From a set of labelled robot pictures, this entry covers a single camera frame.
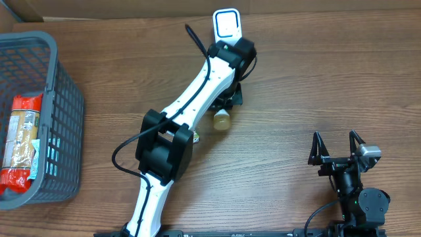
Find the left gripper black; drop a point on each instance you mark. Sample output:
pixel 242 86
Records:
pixel 232 99

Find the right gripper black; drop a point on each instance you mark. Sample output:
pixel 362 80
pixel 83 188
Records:
pixel 318 155

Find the white Pantene tube gold cap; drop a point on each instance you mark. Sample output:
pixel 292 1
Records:
pixel 221 121

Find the teal snack packet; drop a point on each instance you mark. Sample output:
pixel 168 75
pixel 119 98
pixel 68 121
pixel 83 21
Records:
pixel 35 158

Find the spaghetti pack with red ends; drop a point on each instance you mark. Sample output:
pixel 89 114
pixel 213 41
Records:
pixel 19 151

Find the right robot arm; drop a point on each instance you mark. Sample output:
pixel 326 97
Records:
pixel 363 209

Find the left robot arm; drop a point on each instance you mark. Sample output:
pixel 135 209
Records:
pixel 165 146

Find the white barcode scanner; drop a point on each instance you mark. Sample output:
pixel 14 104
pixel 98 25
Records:
pixel 227 26

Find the grey plastic basket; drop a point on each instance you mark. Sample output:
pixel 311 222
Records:
pixel 30 66

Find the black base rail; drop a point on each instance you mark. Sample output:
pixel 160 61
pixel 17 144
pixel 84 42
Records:
pixel 298 232

